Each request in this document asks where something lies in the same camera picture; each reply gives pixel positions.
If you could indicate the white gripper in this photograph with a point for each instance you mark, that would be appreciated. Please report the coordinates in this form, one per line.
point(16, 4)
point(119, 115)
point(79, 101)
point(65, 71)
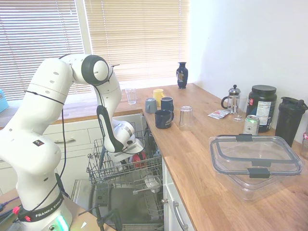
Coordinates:
point(127, 151)

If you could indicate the red speckled enamel mug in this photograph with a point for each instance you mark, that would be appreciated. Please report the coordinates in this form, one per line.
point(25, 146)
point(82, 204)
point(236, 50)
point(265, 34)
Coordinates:
point(139, 160)

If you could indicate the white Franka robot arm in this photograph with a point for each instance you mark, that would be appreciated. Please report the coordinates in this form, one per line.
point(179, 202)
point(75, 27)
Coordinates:
point(48, 84)

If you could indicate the dark navy printed mug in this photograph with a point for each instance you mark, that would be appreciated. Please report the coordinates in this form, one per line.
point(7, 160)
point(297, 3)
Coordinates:
point(162, 119)

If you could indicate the grey-blue mug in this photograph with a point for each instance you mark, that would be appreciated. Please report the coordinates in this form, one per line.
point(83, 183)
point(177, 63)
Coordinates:
point(151, 106)

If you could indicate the built-in dishwasher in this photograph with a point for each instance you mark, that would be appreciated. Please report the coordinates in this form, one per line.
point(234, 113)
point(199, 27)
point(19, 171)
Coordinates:
point(120, 207)

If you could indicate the navy mug with grey rim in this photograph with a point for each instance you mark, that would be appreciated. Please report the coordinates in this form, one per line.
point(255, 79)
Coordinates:
point(166, 104)

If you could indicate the yellow mug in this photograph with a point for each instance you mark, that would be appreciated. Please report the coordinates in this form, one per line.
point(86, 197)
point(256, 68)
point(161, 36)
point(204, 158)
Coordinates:
point(158, 95)

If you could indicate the white plate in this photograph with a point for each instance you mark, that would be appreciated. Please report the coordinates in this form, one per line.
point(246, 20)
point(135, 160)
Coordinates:
point(152, 184)

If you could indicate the white corner cabinet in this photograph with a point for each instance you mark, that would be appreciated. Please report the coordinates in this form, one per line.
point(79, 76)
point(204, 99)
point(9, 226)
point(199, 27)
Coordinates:
point(77, 130)

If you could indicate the clear ribbed drinking glass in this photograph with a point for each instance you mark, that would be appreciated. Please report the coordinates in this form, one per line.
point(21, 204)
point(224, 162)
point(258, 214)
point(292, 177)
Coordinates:
point(130, 96)

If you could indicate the upturned clear tumbler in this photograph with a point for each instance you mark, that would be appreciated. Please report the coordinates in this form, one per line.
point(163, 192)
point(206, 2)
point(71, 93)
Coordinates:
point(186, 119)

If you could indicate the white cabinet door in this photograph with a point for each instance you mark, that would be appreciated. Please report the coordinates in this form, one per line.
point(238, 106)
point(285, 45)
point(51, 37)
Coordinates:
point(166, 216)

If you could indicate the white drawer front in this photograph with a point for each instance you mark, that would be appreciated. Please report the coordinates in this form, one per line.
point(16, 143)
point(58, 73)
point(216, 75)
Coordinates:
point(179, 216)

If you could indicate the black floral vase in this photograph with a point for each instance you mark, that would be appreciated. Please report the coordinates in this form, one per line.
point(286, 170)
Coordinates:
point(182, 77)

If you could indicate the red and white sachets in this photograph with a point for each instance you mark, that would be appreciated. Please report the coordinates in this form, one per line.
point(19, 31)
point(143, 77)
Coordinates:
point(217, 114)

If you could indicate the wooden window blind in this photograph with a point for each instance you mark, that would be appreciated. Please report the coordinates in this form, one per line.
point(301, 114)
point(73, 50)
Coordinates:
point(134, 41)
point(36, 36)

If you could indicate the glass French press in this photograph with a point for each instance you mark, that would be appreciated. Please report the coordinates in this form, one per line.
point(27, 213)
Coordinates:
point(234, 101)

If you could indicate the clear tall glass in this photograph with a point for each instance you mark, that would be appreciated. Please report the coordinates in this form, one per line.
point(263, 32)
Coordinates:
point(239, 111)

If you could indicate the white and green drink can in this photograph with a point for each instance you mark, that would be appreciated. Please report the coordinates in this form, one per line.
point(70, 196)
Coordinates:
point(251, 125)

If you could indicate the clear plastic lidded container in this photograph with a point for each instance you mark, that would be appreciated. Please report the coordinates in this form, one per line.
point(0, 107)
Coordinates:
point(255, 168)

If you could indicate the light blue box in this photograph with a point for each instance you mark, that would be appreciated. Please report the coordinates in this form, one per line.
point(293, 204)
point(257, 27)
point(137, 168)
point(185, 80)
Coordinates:
point(3, 101)

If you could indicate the black protein powder tub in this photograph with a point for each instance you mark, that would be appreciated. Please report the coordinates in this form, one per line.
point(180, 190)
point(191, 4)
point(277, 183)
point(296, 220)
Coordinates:
point(262, 106)

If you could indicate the black shaker bottle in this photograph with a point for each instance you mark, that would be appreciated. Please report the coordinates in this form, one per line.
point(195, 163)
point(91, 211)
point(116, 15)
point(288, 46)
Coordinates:
point(288, 122)

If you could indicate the glass jar red checked lid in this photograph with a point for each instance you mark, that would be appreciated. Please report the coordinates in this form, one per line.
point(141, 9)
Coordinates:
point(305, 146)

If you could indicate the black camera stand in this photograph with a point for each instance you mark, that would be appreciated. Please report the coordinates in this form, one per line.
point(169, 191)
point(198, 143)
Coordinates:
point(113, 219)

